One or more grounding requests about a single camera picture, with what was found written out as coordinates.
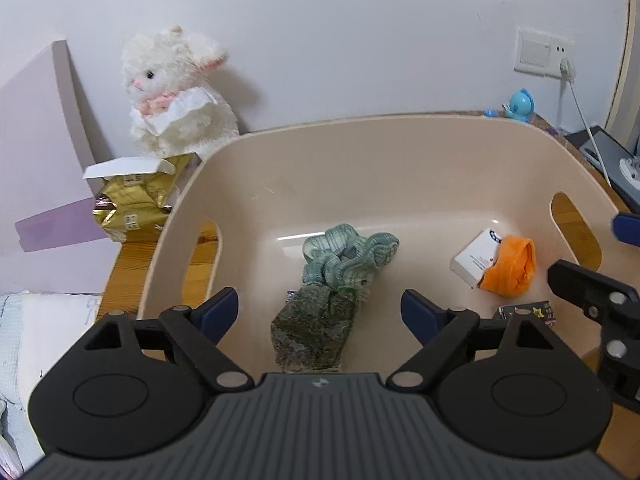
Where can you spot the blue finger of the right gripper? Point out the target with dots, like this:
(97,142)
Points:
(626,228)

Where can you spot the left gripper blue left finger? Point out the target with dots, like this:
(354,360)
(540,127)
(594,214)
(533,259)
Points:
(215,316)

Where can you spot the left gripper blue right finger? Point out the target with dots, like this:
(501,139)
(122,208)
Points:
(422,317)

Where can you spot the white card box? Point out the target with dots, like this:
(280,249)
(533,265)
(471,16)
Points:
(477,257)

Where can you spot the orange sock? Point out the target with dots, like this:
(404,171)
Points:
(514,269)

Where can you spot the green scrunchie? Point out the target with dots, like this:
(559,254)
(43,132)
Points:
(343,259)

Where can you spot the white stand gadget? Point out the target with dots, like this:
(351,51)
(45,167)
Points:
(630,169)

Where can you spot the black star box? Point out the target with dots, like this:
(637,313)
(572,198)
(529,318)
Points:
(541,309)

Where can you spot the dark laptop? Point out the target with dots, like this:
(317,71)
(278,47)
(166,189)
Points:
(604,153)

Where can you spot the beige plastic basket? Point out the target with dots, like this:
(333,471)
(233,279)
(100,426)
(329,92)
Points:
(435,182)

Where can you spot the gold snack box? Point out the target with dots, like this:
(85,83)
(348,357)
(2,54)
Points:
(139,193)

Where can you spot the blue toy figure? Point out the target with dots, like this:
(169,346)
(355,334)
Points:
(520,107)

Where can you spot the lilac headboard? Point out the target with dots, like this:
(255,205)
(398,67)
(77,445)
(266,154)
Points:
(49,239)

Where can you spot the white pillow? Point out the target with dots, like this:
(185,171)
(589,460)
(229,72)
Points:
(36,331)

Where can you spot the white plush lamb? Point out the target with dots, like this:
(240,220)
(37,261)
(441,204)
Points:
(173,108)

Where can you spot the white wall socket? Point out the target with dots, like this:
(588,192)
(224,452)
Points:
(540,53)

